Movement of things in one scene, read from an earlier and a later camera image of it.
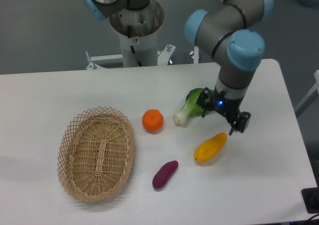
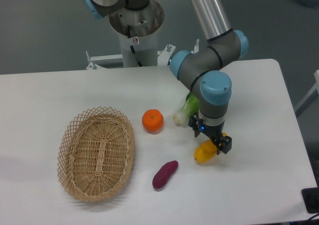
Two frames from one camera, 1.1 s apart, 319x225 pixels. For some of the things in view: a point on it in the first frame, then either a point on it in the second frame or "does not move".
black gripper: x=229 y=107 -> x=213 y=131
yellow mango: x=209 y=149 does not move
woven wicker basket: x=95 y=153 does not move
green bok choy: x=190 y=109 does not move
